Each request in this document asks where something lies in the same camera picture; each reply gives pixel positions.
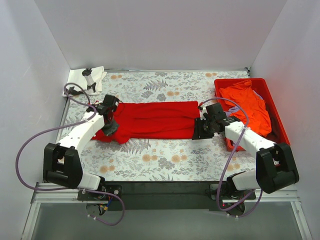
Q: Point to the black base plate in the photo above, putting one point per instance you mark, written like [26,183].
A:
[164,195]

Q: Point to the floral table cloth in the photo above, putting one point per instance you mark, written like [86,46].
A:
[164,160]

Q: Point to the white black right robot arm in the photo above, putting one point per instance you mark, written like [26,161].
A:
[275,166]

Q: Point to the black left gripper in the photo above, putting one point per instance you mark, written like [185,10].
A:
[111,128]

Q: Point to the white black printed t shirt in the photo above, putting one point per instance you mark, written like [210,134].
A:
[88,79]

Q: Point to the red plastic bin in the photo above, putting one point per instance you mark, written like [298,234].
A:
[260,86]

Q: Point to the orange t shirt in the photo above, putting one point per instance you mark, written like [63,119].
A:
[250,106]

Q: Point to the dark maroon t shirt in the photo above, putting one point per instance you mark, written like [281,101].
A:
[274,135]

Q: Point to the lavender t shirt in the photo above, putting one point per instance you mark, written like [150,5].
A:
[236,108]

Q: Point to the red t shirt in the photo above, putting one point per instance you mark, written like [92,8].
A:
[153,120]

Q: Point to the aluminium frame rail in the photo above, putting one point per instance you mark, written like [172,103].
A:
[67,215]

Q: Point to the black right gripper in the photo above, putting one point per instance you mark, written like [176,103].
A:
[199,130]

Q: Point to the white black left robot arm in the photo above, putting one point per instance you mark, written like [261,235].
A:
[62,164]

